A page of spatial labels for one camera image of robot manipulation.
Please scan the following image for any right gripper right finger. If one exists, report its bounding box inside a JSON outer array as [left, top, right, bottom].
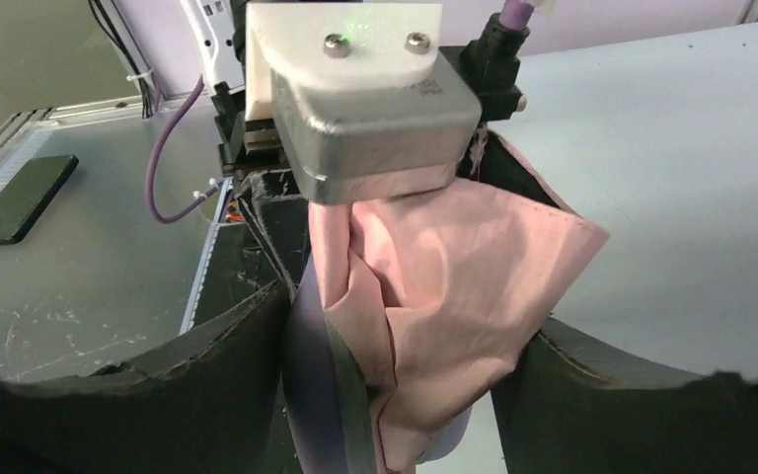
[[492, 319, 758, 473]]

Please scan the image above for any pink folding umbrella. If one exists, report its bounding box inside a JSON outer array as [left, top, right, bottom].
[[308, 132, 609, 473]]

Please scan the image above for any white oval storage case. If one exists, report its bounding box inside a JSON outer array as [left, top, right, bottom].
[[281, 260, 386, 474]]

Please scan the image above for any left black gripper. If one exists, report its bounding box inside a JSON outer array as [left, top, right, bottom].
[[211, 82, 311, 288]]

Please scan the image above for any black smartphone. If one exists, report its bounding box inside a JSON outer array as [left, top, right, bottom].
[[0, 155, 79, 246]]

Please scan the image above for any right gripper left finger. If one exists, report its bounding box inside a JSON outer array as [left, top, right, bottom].
[[0, 282, 290, 473]]

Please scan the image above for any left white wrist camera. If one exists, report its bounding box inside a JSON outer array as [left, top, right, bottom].
[[245, 2, 482, 204]]

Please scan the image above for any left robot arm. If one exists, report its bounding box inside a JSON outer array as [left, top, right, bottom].
[[180, 1, 311, 293]]

